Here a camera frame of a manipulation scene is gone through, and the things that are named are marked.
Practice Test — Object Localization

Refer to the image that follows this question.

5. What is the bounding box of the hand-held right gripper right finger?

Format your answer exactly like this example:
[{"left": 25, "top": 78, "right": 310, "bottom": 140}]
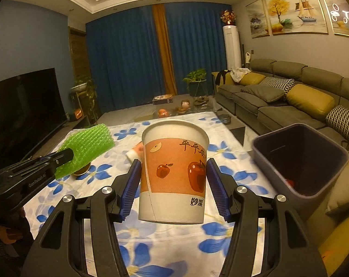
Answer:
[{"left": 206, "top": 158, "right": 328, "bottom": 277}]

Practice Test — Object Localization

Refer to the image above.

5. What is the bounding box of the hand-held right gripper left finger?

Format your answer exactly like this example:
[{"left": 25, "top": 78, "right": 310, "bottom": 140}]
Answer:
[{"left": 33, "top": 159, "right": 143, "bottom": 277}]

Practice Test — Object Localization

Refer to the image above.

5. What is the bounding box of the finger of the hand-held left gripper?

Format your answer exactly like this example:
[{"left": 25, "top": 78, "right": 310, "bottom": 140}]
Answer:
[{"left": 38, "top": 147, "right": 76, "bottom": 174}]

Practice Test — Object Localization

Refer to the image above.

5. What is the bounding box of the green foam net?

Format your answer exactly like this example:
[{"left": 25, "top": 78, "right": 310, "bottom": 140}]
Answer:
[{"left": 54, "top": 123, "right": 115, "bottom": 180}]

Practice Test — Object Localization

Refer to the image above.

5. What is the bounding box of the apple print paper cup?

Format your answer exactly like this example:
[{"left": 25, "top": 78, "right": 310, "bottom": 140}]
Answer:
[
  {"left": 138, "top": 119, "right": 210, "bottom": 225},
  {"left": 125, "top": 142, "right": 145, "bottom": 164}
]

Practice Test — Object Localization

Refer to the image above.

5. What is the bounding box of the grey trash bin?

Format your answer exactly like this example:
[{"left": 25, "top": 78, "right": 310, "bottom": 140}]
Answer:
[{"left": 251, "top": 123, "right": 349, "bottom": 199}]

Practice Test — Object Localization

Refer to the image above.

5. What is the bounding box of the red paper cup gold inside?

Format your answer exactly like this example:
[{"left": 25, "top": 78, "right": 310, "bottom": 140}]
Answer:
[{"left": 73, "top": 162, "right": 92, "bottom": 177}]

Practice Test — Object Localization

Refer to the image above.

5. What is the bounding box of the grey television cabinet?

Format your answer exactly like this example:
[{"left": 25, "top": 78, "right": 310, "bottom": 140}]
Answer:
[{"left": 27, "top": 115, "right": 88, "bottom": 163}]

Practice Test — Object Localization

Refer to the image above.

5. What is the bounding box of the gold plant stand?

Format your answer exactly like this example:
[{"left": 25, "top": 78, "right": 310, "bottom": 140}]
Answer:
[{"left": 75, "top": 91, "right": 99, "bottom": 123}]

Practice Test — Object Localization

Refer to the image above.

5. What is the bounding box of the black television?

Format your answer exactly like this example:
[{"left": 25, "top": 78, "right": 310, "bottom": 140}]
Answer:
[{"left": 0, "top": 68, "right": 67, "bottom": 166}]

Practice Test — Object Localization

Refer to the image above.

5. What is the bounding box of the glass coffee table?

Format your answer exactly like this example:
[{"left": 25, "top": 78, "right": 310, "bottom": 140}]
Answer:
[{"left": 133, "top": 100, "right": 248, "bottom": 148}]

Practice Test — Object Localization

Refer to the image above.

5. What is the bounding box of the blue floral tablecloth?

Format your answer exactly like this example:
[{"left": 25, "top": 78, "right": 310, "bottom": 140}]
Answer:
[{"left": 23, "top": 115, "right": 279, "bottom": 277}]

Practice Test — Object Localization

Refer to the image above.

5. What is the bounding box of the potted plant white pot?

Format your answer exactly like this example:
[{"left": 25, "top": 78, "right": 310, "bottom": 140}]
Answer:
[{"left": 70, "top": 77, "right": 99, "bottom": 113}]

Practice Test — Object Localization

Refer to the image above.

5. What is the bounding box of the flat printed box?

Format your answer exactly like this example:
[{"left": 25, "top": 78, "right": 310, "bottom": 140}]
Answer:
[{"left": 152, "top": 94, "right": 174, "bottom": 105}]

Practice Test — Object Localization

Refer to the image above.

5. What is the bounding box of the grey sofa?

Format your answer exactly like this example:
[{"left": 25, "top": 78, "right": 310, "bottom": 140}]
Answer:
[{"left": 211, "top": 58, "right": 349, "bottom": 237}]

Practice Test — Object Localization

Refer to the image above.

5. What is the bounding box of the grey cushion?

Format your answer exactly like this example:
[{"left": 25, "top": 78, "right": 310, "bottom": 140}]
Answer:
[{"left": 245, "top": 86, "right": 285, "bottom": 103}]

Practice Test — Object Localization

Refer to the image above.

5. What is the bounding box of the black garment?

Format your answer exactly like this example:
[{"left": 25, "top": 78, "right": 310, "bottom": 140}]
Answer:
[{"left": 214, "top": 70, "right": 231, "bottom": 86}]

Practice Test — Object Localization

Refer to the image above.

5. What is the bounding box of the potted plant dark pot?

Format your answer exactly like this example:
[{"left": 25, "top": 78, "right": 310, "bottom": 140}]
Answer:
[{"left": 182, "top": 68, "right": 207, "bottom": 98}]

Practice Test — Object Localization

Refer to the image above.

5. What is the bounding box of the blue curtain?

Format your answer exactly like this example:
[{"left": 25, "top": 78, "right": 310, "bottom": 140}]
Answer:
[
  {"left": 85, "top": 4, "right": 167, "bottom": 114},
  {"left": 165, "top": 4, "right": 233, "bottom": 96}
]

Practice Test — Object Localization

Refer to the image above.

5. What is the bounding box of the yellow cushion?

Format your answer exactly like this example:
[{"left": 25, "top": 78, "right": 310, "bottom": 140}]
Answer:
[
  {"left": 239, "top": 72, "right": 266, "bottom": 87},
  {"left": 286, "top": 84, "right": 335, "bottom": 115}
]

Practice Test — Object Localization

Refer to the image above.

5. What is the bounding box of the white cloth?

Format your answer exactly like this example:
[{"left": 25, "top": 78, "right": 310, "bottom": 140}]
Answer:
[{"left": 230, "top": 67, "right": 252, "bottom": 82}]

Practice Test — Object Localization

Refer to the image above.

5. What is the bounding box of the houndstooth cushion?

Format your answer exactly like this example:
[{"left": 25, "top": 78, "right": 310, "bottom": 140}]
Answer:
[
  {"left": 259, "top": 77, "right": 296, "bottom": 93},
  {"left": 325, "top": 105, "right": 349, "bottom": 141}
]

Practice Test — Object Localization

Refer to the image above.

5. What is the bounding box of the beige cushion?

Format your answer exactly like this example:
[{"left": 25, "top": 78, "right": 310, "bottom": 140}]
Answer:
[{"left": 325, "top": 161, "right": 349, "bottom": 215}]

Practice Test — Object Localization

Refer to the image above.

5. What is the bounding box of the white standing air conditioner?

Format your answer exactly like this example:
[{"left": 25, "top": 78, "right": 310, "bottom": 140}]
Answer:
[{"left": 222, "top": 25, "right": 241, "bottom": 72}]

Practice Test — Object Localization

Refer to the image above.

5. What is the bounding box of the orange curtain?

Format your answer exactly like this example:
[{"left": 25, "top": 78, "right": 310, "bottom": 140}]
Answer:
[{"left": 151, "top": 4, "right": 178, "bottom": 96}]

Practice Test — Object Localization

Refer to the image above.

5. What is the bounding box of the red flower arrangement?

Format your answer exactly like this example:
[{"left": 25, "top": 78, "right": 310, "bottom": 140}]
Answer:
[{"left": 220, "top": 9, "right": 236, "bottom": 27}]

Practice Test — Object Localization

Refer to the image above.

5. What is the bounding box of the small landscape painting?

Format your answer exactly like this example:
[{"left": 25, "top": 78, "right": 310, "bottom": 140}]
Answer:
[{"left": 245, "top": 0, "right": 271, "bottom": 39}]

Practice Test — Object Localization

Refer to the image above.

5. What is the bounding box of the tree and sailboat painting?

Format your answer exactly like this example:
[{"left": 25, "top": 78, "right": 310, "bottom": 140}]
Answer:
[{"left": 263, "top": 0, "right": 329, "bottom": 36}]

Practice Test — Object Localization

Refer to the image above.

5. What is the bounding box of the painting with light glare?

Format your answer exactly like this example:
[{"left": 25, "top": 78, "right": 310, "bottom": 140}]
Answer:
[{"left": 316, "top": 0, "right": 349, "bottom": 40}]

